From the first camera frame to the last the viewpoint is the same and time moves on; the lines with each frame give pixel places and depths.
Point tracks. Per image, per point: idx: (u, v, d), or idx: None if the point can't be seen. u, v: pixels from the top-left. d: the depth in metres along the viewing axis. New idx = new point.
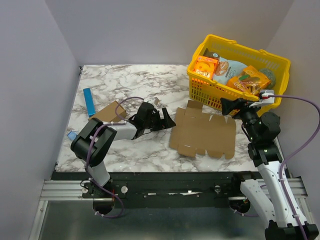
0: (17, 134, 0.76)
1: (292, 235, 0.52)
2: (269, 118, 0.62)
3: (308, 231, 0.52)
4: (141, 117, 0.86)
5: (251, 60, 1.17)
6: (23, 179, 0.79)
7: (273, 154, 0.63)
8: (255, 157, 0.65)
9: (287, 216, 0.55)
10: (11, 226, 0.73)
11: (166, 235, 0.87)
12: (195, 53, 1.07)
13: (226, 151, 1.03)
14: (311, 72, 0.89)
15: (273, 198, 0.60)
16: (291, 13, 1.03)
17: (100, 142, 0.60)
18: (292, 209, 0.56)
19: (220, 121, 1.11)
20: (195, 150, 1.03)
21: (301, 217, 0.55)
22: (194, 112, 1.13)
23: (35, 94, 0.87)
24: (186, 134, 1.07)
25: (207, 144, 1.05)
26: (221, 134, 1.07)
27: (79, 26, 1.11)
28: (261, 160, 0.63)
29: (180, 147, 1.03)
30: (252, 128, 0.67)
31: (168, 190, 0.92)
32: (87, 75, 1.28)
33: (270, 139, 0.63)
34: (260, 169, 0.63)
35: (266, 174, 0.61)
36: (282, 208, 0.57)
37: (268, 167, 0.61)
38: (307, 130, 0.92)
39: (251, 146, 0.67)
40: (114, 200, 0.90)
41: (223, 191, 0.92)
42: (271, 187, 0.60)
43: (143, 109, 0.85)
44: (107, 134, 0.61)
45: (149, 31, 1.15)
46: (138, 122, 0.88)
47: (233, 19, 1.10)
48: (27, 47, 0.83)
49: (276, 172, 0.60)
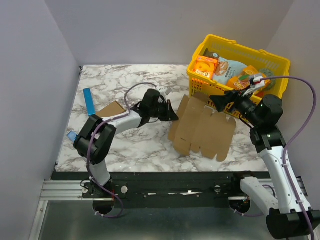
0: (17, 134, 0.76)
1: (295, 221, 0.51)
2: (271, 101, 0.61)
3: (312, 217, 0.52)
4: (147, 104, 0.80)
5: (251, 60, 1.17)
6: (23, 179, 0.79)
7: (278, 138, 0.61)
8: (258, 143, 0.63)
9: (290, 203, 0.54)
10: (11, 225, 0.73)
11: (166, 235, 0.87)
12: (195, 53, 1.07)
13: (219, 152, 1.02)
14: (312, 72, 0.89)
15: (276, 184, 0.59)
16: (291, 13, 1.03)
17: (101, 140, 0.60)
18: (295, 195, 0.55)
19: (221, 118, 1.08)
20: (190, 146, 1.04)
21: (304, 203, 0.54)
22: (196, 103, 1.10)
23: (35, 95, 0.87)
24: (185, 127, 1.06)
25: (202, 141, 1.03)
26: (218, 132, 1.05)
27: (79, 26, 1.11)
28: (265, 145, 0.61)
29: (176, 140, 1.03)
30: (253, 115, 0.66)
31: (168, 190, 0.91)
32: (87, 75, 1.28)
33: (275, 121, 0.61)
34: (263, 154, 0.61)
35: (269, 160, 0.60)
36: (285, 194, 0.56)
37: (271, 152, 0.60)
38: (308, 130, 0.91)
39: (253, 133, 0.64)
40: (114, 200, 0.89)
41: (223, 191, 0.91)
42: (274, 172, 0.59)
43: (149, 96, 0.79)
44: (107, 132, 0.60)
45: (149, 31, 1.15)
46: (143, 109, 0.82)
47: (233, 20, 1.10)
48: (28, 46, 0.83)
49: (279, 157, 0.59)
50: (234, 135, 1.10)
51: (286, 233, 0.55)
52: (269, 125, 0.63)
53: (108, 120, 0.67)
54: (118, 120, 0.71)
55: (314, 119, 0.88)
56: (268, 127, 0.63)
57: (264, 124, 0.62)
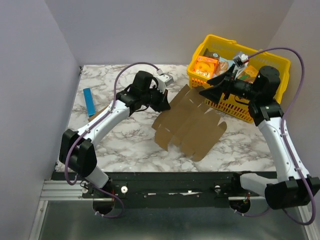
0: (17, 134, 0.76)
1: (294, 188, 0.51)
2: (268, 71, 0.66)
3: (311, 183, 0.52)
4: (138, 86, 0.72)
5: (251, 60, 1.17)
6: (23, 179, 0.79)
7: (276, 110, 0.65)
8: (256, 116, 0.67)
9: (289, 170, 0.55)
10: (11, 225, 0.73)
11: (166, 235, 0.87)
12: (195, 53, 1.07)
13: (196, 152, 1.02)
14: (312, 72, 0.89)
15: (275, 155, 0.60)
16: (291, 13, 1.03)
17: (78, 158, 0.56)
18: (294, 163, 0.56)
19: (213, 121, 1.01)
20: (170, 138, 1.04)
21: (303, 171, 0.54)
22: (195, 97, 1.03)
23: (35, 94, 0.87)
24: (172, 119, 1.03)
25: (183, 137, 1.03)
26: (204, 132, 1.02)
27: (79, 26, 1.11)
28: (264, 116, 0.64)
29: (160, 130, 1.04)
30: (252, 92, 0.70)
31: (168, 190, 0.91)
32: (87, 75, 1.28)
33: (272, 94, 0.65)
34: (262, 126, 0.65)
35: (268, 131, 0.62)
36: (283, 163, 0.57)
37: (270, 123, 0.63)
38: (308, 131, 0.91)
39: (251, 107, 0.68)
40: (113, 200, 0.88)
41: (223, 191, 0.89)
42: (274, 142, 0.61)
43: (141, 77, 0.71)
44: (81, 150, 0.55)
45: (149, 31, 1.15)
46: (134, 94, 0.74)
47: (233, 20, 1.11)
48: (28, 46, 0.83)
49: (278, 127, 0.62)
50: (235, 135, 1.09)
51: (285, 203, 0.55)
52: (267, 99, 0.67)
53: (84, 134, 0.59)
54: (97, 126, 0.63)
55: (313, 119, 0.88)
56: (266, 100, 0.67)
57: (262, 96, 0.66)
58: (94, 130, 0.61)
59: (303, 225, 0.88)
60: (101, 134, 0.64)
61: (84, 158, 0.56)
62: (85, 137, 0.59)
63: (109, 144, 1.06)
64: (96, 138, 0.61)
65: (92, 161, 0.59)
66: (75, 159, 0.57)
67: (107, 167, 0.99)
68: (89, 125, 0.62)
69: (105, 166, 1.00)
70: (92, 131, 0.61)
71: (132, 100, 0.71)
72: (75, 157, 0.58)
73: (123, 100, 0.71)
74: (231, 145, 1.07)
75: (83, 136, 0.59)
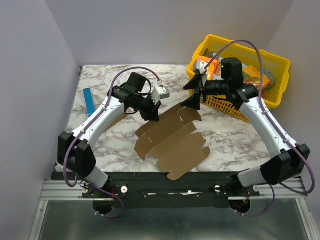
0: (17, 134, 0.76)
1: (287, 159, 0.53)
2: (229, 59, 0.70)
3: (301, 150, 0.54)
4: (133, 84, 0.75)
5: (251, 61, 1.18)
6: (23, 179, 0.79)
7: (250, 89, 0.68)
8: (237, 101, 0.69)
9: (278, 143, 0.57)
10: (11, 225, 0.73)
11: (166, 235, 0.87)
12: (195, 53, 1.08)
13: (173, 170, 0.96)
14: (312, 72, 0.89)
15: (262, 133, 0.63)
16: (292, 13, 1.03)
17: (77, 159, 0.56)
18: (281, 135, 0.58)
19: (197, 143, 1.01)
20: (149, 149, 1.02)
21: (291, 140, 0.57)
22: (185, 116, 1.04)
23: (35, 94, 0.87)
24: (158, 129, 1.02)
25: (164, 150, 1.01)
26: (185, 149, 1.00)
27: (79, 25, 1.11)
28: (243, 98, 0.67)
29: (142, 138, 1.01)
30: (223, 86, 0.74)
31: (168, 190, 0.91)
32: (87, 75, 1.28)
33: (240, 76, 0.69)
34: (244, 109, 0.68)
35: (250, 112, 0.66)
36: (272, 138, 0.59)
37: (250, 104, 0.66)
38: (308, 130, 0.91)
39: (230, 94, 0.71)
40: (113, 200, 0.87)
41: (223, 191, 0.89)
42: (258, 121, 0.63)
43: (137, 75, 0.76)
44: (79, 151, 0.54)
45: (149, 31, 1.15)
46: (127, 90, 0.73)
47: (233, 20, 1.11)
48: (28, 46, 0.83)
49: (258, 107, 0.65)
50: (235, 135, 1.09)
51: (282, 176, 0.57)
52: (239, 83, 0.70)
53: (79, 135, 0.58)
54: (93, 126, 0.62)
55: (313, 119, 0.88)
56: (239, 85, 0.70)
57: (233, 82, 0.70)
58: (90, 130, 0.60)
59: (303, 226, 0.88)
60: (97, 134, 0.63)
61: (82, 159, 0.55)
62: (81, 138, 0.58)
63: (109, 144, 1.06)
64: (91, 138, 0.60)
65: (91, 160, 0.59)
66: (74, 160, 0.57)
67: (107, 167, 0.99)
68: (84, 126, 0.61)
69: (105, 166, 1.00)
70: (87, 132, 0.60)
71: (125, 95, 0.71)
72: (74, 159, 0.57)
73: (118, 96, 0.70)
74: (231, 145, 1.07)
75: (79, 138, 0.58)
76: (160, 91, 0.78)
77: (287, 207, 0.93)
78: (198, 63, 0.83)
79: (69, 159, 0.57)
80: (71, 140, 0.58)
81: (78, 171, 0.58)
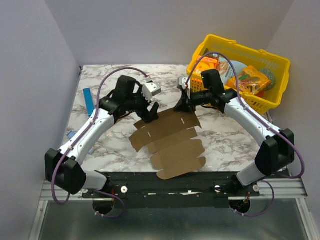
0: (16, 133, 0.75)
1: (275, 144, 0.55)
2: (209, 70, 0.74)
3: (285, 135, 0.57)
4: (121, 91, 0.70)
5: (251, 61, 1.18)
6: (22, 179, 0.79)
7: (231, 93, 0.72)
8: (219, 105, 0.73)
9: (263, 132, 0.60)
10: (11, 225, 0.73)
11: (166, 235, 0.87)
12: (195, 53, 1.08)
13: (166, 170, 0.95)
14: (311, 72, 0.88)
15: (248, 127, 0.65)
16: (291, 13, 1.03)
17: (65, 176, 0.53)
18: (264, 125, 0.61)
19: (194, 149, 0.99)
20: (146, 143, 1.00)
21: (274, 127, 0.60)
22: (187, 118, 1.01)
23: (35, 95, 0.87)
24: (157, 125, 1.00)
25: (160, 146, 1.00)
26: (183, 152, 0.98)
27: (79, 26, 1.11)
28: (224, 102, 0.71)
29: (141, 132, 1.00)
30: (207, 94, 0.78)
31: (168, 190, 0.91)
32: (87, 75, 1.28)
33: (220, 83, 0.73)
34: (228, 111, 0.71)
35: (233, 110, 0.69)
36: (256, 128, 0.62)
37: (231, 104, 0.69)
38: (307, 131, 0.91)
39: (213, 101, 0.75)
40: (113, 200, 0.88)
41: (223, 191, 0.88)
42: (243, 118, 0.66)
43: (124, 82, 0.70)
44: (68, 167, 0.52)
45: (149, 31, 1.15)
46: (117, 98, 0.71)
47: (233, 19, 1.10)
48: (27, 45, 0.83)
49: (239, 105, 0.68)
50: (235, 135, 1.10)
51: (275, 164, 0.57)
52: (220, 89, 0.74)
53: (67, 152, 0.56)
54: (81, 141, 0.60)
55: (313, 119, 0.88)
56: (220, 91, 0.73)
57: (214, 89, 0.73)
58: (78, 145, 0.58)
59: (303, 226, 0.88)
60: (86, 149, 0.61)
61: (72, 175, 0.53)
62: (69, 155, 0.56)
63: (110, 144, 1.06)
64: (80, 154, 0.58)
65: (81, 176, 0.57)
66: (62, 178, 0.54)
67: (108, 167, 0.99)
68: (72, 142, 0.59)
69: (105, 166, 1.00)
70: (76, 148, 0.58)
71: (115, 106, 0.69)
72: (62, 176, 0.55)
73: (107, 107, 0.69)
74: (231, 145, 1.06)
75: (67, 154, 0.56)
76: (151, 88, 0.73)
77: (286, 207, 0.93)
78: (180, 79, 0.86)
79: (58, 177, 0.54)
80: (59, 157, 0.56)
81: (67, 189, 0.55)
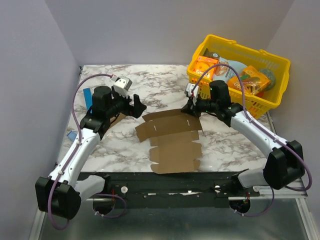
0: (16, 134, 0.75)
1: (282, 156, 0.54)
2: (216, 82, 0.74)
3: (292, 146, 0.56)
4: (99, 107, 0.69)
5: (251, 61, 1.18)
6: (22, 179, 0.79)
7: (236, 107, 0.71)
8: (225, 119, 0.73)
9: (269, 144, 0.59)
10: (11, 225, 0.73)
11: (166, 235, 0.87)
12: (195, 53, 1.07)
13: (161, 165, 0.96)
14: (311, 72, 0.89)
15: (255, 140, 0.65)
16: (291, 13, 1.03)
17: (61, 201, 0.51)
18: (270, 136, 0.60)
19: (192, 150, 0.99)
20: (151, 136, 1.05)
21: (281, 139, 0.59)
22: (193, 121, 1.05)
23: (35, 95, 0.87)
24: (163, 121, 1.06)
25: (162, 141, 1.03)
26: (185, 152, 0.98)
27: (79, 26, 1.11)
28: (229, 116, 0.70)
29: (148, 125, 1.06)
30: (213, 104, 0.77)
31: (168, 190, 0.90)
32: (87, 75, 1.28)
33: (228, 96, 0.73)
34: (233, 123, 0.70)
35: (238, 123, 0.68)
36: (262, 140, 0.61)
37: (236, 117, 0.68)
38: (307, 131, 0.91)
39: (219, 114, 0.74)
40: (113, 200, 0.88)
41: (223, 191, 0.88)
42: (249, 130, 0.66)
43: (98, 97, 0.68)
44: (61, 193, 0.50)
45: (149, 31, 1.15)
46: (99, 114, 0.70)
47: (233, 19, 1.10)
48: (27, 45, 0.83)
49: (245, 118, 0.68)
50: (235, 135, 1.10)
51: (284, 178, 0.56)
52: (227, 102, 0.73)
53: (58, 178, 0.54)
54: (71, 164, 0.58)
55: (313, 119, 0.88)
56: (226, 103, 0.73)
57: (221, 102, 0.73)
58: (68, 169, 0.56)
59: (303, 226, 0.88)
60: (76, 172, 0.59)
61: (67, 200, 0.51)
62: (60, 180, 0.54)
63: (109, 144, 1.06)
64: (72, 178, 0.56)
65: (77, 199, 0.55)
66: (58, 204, 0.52)
67: (107, 167, 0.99)
68: (61, 166, 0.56)
69: (105, 166, 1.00)
70: (66, 172, 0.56)
71: (99, 123, 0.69)
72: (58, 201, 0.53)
73: (91, 126, 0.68)
74: (230, 145, 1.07)
75: (58, 180, 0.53)
76: (121, 85, 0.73)
77: (287, 207, 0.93)
78: (188, 85, 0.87)
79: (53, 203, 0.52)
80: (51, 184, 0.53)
81: (65, 215, 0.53)
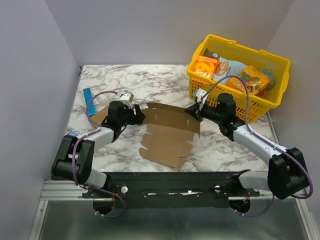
0: (16, 134, 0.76)
1: (282, 161, 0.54)
2: (225, 97, 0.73)
3: (293, 153, 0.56)
4: (114, 117, 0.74)
5: (251, 61, 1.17)
6: (22, 178, 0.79)
7: (238, 122, 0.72)
8: (227, 134, 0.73)
9: (269, 152, 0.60)
10: (11, 225, 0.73)
11: (166, 235, 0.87)
12: (195, 53, 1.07)
13: (150, 152, 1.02)
14: (312, 72, 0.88)
15: (256, 150, 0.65)
16: (291, 13, 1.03)
17: (82, 157, 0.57)
18: (270, 144, 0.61)
19: (184, 148, 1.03)
20: (151, 122, 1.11)
21: (281, 147, 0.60)
22: (193, 122, 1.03)
23: (35, 95, 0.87)
24: (165, 114, 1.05)
25: (159, 129, 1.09)
26: (178, 148, 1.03)
27: (79, 26, 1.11)
28: (232, 130, 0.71)
29: (150, 112, 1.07)
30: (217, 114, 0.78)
31: (169, 190, 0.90)
32: (87, 75, 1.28)
33: (234, 113, 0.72)
34: (236, 137, 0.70)
35: (240, 135, 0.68)
36: (263, 149, 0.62)
37: (238, 131, 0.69)
38: (307, 130, 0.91)
39: (222, 127, 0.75)
40: (113, 200, 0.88)
41: (223, 191, 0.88)
42: (250, 141, 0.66)
43: (113, 109, 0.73)
44: (85, 148, 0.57)
45: (149, 31, 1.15)
46: (113, 123, 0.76)
47: (233, 19, 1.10)
48: (27, 46, 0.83)
49: (246, 130, 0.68)
50: None
51: (288, 185, 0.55)
52: (231, 117, 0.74)
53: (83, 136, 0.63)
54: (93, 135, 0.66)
55: (313, 119, 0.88)
56: (230, 119, 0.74)
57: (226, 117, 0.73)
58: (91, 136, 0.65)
59: (303, 226, 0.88)
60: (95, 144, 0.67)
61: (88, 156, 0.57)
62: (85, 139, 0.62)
63: (109, 144, 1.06)
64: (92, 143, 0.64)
65: (89, 167, 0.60)
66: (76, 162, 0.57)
67: (108, 167, 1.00)
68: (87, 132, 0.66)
69: (105, 166, 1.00)
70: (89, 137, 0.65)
71: (112, 130, 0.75)
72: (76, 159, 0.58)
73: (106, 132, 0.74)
74: (231, 145, 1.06)
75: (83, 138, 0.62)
76: (125, 98, 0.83)
77: (287, 207, 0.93)
78: (198, 90, 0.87)
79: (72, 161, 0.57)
80: (73, 143, 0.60)
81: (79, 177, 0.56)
